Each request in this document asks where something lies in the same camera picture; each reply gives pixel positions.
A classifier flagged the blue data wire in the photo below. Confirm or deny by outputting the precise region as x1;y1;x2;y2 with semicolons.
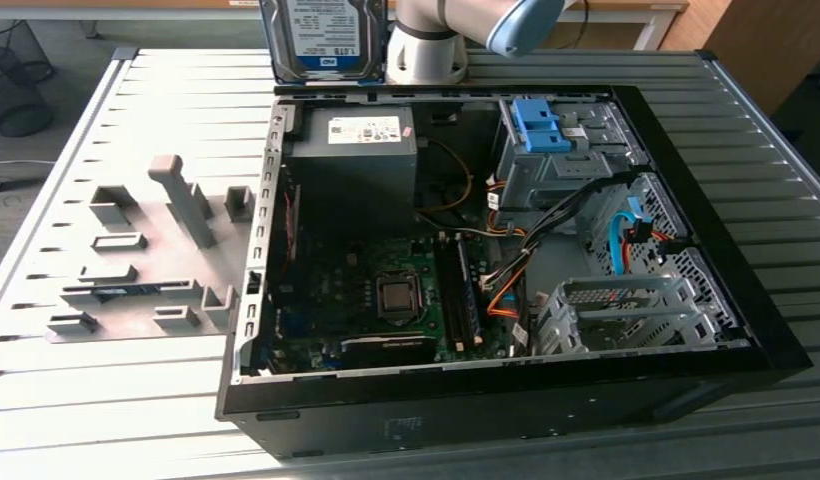
608;209;642;276

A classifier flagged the hard disk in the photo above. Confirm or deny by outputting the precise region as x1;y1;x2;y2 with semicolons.
256;0;391;86

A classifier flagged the silver disk bay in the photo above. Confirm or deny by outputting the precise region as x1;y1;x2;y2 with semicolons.
532;273;724;356

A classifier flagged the silver CPU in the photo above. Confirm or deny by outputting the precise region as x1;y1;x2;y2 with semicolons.
381;282;416;310

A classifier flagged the black RAM slot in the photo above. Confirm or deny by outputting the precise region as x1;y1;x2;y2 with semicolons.
432;232;468;352

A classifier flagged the CPU socket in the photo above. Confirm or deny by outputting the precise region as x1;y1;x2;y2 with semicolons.
373;271;425;322

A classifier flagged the grey power supply unit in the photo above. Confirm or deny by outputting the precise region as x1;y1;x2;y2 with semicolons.
289;103;419;236

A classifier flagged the green motherboard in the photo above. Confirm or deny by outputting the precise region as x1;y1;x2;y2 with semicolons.
265;234;517;374

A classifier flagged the black graphics card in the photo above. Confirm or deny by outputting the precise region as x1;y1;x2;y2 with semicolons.
339;333;439;369

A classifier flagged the grey metal drive cage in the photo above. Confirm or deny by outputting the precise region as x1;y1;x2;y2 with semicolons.
492;97;651;211

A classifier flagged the blue plastic drive latch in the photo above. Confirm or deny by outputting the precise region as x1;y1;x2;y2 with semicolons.
508;98;575;154

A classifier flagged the black open PC case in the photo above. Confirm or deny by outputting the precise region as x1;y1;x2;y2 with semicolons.
212;83;815;460

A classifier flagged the grey parts rack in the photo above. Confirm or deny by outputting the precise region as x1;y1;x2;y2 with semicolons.
42;153;257;345

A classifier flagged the brown wooden cabinet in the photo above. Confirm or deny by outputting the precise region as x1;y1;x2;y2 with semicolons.
659;0;820;116

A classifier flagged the black mesh waste bin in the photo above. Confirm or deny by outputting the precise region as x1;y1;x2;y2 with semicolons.
0;19;56;139

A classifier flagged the yellow white wire bundle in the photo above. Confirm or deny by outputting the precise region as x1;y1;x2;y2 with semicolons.
415;212;528;239

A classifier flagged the thin yellow wire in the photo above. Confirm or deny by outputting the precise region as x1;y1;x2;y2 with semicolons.
413;141;476;215

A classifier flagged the orange wire bundle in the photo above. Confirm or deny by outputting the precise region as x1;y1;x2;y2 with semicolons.
476;248;539;319

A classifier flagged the black wire bundle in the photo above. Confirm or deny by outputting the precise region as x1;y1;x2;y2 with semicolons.
513;172;635;256

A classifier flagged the wooden desk white frame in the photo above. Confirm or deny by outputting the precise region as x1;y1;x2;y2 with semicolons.
0;0;691;51

